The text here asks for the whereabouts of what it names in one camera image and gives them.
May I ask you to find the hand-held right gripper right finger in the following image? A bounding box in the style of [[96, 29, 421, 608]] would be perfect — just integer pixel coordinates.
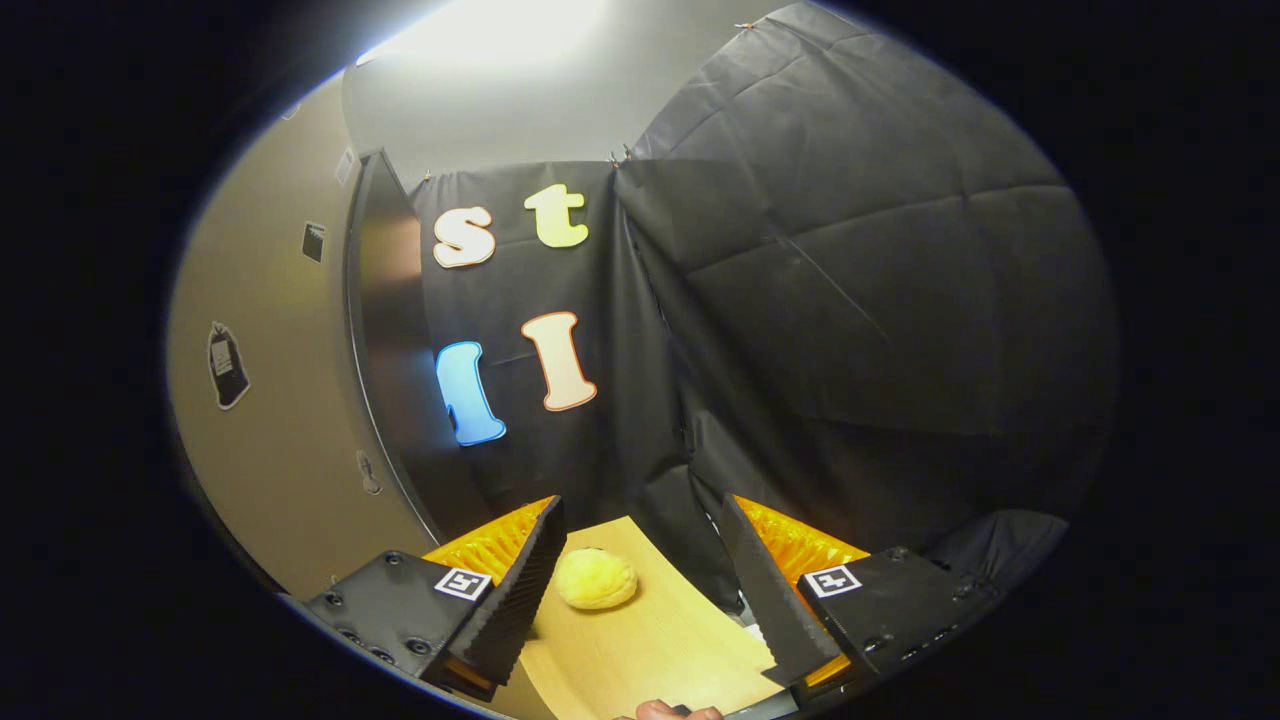
[[718, 492, 991, 693]]

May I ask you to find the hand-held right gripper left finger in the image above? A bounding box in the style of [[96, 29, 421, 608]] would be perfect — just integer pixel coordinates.
[[297, 495, 568, 704]]

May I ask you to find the dark grey cabinet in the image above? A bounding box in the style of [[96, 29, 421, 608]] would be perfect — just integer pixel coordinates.
[[345, 150, 496, 546]]

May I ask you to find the yellow round bun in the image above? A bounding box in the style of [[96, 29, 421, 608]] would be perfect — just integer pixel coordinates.
[[553, 547, 639, 611]]

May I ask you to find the black backdrop cloth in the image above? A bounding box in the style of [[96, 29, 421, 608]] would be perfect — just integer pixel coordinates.
[[405, 0, 1121, 641]]

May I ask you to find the large ceiling light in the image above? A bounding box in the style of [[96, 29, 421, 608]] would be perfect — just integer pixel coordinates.
[[355, 0, 616, 76]]

